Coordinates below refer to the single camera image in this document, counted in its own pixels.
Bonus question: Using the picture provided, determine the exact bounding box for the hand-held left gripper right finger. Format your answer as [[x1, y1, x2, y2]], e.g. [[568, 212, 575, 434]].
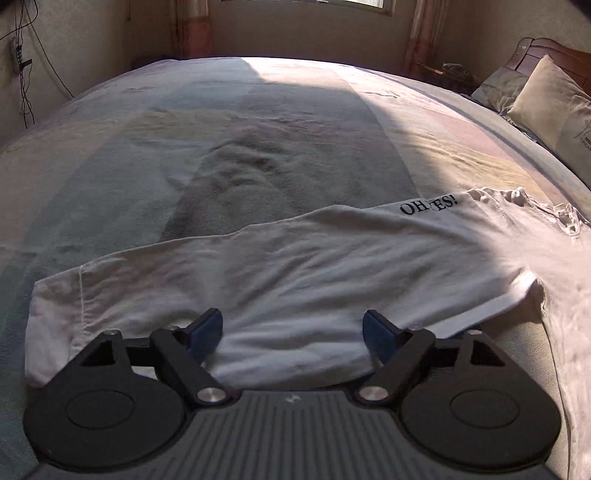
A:
[[355, 309, 507, 408]]

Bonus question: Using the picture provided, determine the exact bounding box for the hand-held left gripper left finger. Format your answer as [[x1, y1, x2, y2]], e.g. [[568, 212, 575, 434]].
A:
[[76, 308, 230, 408]]

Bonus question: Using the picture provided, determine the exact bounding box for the white printed long-sleeve shirt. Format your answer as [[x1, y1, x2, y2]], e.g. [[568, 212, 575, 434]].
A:
[[25, 186, 591, 480]]

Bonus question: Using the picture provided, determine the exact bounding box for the pastel checked bed sheet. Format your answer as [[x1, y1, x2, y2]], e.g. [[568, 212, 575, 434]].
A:
[[0, 55, 591, 480]]

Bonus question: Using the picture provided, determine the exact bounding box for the wooden nightstand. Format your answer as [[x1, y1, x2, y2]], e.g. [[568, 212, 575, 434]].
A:
[[413, 62, 481, 95]]

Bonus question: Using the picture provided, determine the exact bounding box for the blue-grey pillow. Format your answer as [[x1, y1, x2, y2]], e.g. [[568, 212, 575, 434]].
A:
[[471, 67, 529, 114]]

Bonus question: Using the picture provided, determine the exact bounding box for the cream printed pillow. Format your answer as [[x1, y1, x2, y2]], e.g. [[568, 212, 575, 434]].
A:
[[505, 54, 591, 162]]

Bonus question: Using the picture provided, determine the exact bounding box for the pink patterned curtain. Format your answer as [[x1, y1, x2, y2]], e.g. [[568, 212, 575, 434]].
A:
[[406, 0, 446, 75], [166, 0, 213, 58]]

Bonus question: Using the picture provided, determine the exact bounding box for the wooden bed headboard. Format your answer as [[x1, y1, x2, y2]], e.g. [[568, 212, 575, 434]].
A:
[[515, 38, 591, 88]]

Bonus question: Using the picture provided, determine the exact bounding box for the black wall cable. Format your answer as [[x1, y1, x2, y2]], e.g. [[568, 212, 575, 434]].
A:
[[16, 0, 37, 127], [28, 7, 75, 100]]

